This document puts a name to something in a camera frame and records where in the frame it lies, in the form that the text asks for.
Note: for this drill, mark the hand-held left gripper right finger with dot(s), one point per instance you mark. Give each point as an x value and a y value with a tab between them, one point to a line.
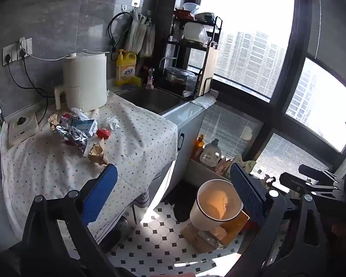
248	193

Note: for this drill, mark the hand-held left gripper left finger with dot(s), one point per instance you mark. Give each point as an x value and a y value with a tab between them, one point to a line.
99	193

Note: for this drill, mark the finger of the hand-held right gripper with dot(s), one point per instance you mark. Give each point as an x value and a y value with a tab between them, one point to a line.
297	183
311	171

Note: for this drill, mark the white trash bin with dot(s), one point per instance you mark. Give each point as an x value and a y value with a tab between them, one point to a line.
219	199

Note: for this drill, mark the brown paper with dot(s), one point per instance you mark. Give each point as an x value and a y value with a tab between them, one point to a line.
96	153

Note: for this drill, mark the silver foil wrapper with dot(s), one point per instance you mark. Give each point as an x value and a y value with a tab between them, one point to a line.
72	135

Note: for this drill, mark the blue white carton box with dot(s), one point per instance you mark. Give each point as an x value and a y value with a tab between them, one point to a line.
86	127

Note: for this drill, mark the white tissue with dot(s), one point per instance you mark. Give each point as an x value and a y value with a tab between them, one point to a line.
79	113
112	122

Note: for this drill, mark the silver red wrapper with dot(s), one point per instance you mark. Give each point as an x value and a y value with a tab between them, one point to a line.
67	119

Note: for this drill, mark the gold wrapper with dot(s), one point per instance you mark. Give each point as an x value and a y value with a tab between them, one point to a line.
53	121

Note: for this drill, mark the white window blind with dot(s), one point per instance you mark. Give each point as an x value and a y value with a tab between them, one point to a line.
291	155
227	127

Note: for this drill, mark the pink snack bag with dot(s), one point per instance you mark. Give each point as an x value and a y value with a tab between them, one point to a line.
223	167

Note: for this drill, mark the white laundry detergent jug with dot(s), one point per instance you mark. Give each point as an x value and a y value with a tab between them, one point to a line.
210	154

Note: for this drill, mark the cardboard box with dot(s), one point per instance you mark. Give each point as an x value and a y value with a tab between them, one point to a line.
207	239

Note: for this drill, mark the black floor mat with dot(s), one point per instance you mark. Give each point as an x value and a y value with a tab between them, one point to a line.
184	199

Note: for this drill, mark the orange pump bottle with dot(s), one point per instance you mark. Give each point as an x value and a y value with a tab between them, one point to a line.
199	147

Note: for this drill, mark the floral tablecloth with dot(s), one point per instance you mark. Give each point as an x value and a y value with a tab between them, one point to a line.
138	138

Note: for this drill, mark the grey sink cabinet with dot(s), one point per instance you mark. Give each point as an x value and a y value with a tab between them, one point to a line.
187	121

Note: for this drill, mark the white induction cooker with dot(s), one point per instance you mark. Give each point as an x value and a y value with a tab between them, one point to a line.
23	127

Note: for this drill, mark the white dishcloth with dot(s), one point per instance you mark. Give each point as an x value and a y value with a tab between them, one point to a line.
203	101

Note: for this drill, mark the steel sink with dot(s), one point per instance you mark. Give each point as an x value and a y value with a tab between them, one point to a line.
152	99

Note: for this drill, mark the white air fryer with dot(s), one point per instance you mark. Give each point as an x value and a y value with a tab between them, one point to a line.
83	83

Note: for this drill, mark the yellow sponge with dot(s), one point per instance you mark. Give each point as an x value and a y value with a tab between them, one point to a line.
137	81

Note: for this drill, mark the small pink spray bottle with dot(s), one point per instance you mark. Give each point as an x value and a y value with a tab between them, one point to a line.
150	79

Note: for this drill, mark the yellow dish soap bottle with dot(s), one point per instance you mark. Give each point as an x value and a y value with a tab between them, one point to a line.
125	69

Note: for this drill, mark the wooden cutting board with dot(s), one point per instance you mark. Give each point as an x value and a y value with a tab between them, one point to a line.
208	69

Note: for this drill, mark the steel pot with lid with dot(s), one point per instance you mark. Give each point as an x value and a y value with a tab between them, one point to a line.
177	75

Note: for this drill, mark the grey roller blind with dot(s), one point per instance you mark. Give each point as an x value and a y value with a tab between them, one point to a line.
334	20

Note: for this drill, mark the black dish rack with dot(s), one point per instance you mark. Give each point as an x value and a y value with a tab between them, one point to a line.
176	54

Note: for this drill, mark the hanging paper bag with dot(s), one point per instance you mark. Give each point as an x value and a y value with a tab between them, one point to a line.
150	39
135	34

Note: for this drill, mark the dark bowl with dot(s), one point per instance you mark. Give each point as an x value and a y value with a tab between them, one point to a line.
205	17

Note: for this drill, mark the red packet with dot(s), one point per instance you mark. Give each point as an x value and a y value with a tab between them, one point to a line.
183	14

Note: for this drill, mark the clear plastic bowl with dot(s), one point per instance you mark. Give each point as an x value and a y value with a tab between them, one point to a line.
191	7

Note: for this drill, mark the white wall power sockets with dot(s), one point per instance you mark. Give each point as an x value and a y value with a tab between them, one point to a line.
16	50

